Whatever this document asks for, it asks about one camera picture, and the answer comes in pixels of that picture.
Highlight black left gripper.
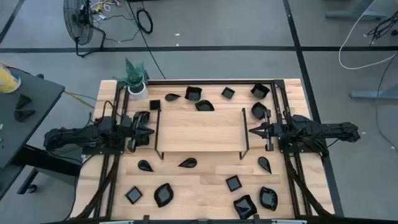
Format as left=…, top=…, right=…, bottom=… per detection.
left=124, top=111, right=155, bottom=153

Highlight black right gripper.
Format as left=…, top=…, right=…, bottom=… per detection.
left=248, top=109, right=282, bottom=152

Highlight snake plant in white pot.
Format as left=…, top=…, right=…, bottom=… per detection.
left=111, top=57, right=149, bottom=101

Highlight wooden riser shelf black legs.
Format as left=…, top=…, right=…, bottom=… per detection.
left=154, top=107, right=251, bottom=161

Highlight black side table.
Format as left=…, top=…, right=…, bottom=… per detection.
left=0, top=67, right=82, bottom=200

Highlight black triangular part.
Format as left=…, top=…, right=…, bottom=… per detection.
left=15, top=94, right=33, bottom=110
left=14, top=109, right=36, bottom=123

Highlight black standing fan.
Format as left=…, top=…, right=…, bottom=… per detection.
left=63, top=0, right=106, bottom=58

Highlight yellow and blue round object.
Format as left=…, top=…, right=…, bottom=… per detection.
left=0, top=63, right=22, bottom=94

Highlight black aluminium table frame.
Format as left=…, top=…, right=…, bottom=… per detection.
left=74, top=78, right=336, bottom=224

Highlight long black cable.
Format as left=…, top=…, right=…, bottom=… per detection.
left=126, top=0, right=167, bottom=80

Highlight yellow cable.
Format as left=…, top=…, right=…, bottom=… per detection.
left=63, top=89, right=96, bottom=110

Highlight long white cable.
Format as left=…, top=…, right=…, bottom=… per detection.
left=338, top=0, right=398, bottom=71

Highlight coiled black cable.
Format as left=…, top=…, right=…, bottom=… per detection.
left=136, top=7, right=154, bottom=35

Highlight cable clutter with power strip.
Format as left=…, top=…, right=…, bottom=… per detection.
left=90, top=0, right=123, bottom=20

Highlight tangled black cables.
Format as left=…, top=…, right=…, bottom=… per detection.
left=366, top=11, right=398, bottom=41

